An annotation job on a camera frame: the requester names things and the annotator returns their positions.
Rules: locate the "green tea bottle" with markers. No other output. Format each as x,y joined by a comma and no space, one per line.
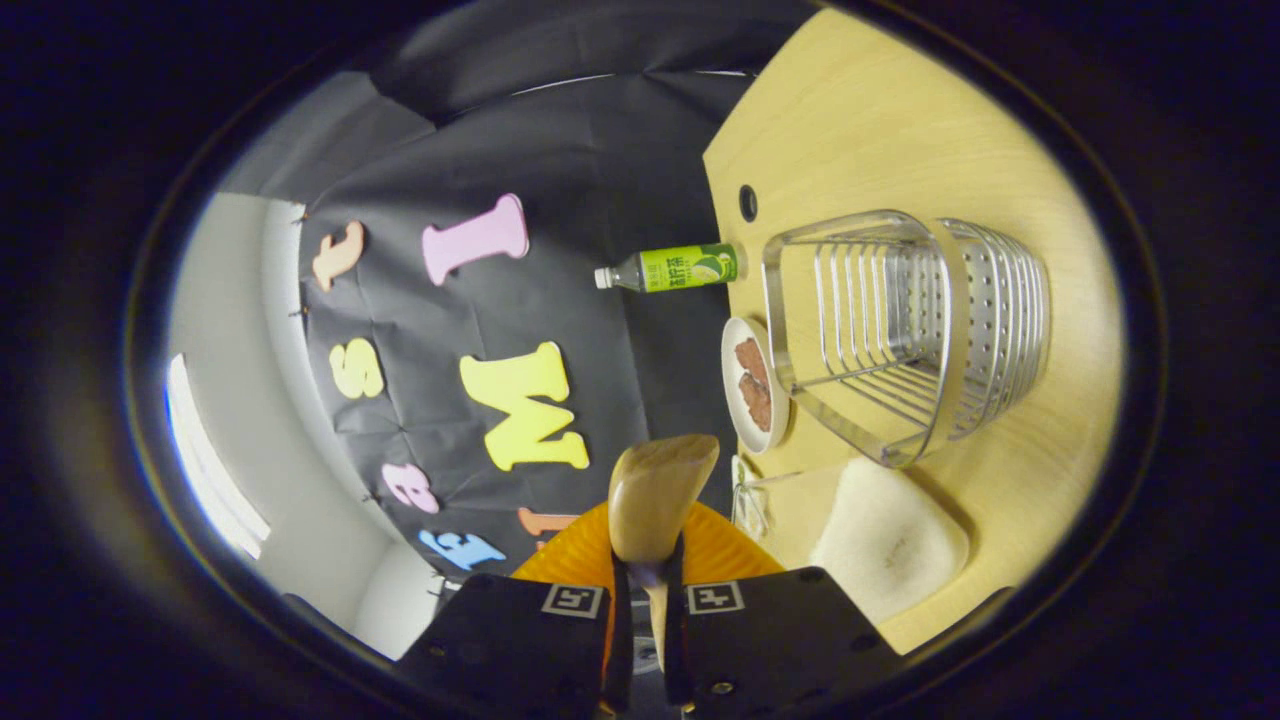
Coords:
680,268

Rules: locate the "brown meat piece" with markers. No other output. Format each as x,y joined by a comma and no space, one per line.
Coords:
758,402
750,358

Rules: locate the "long ceiling light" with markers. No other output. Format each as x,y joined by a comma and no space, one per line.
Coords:
205,460

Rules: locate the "clear metal chopstick holder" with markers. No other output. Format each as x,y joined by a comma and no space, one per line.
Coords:
1000,320

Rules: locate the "white round plate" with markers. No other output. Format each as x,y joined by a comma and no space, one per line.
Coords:
735,400

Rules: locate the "black backdrop cloth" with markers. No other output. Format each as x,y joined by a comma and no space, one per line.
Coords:
590,180

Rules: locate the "wooden spoon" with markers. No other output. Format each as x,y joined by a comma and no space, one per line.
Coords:
655,490

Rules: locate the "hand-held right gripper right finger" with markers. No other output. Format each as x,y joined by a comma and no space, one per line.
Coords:
770,650

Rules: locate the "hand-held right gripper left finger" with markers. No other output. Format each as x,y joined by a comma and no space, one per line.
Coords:
520,650

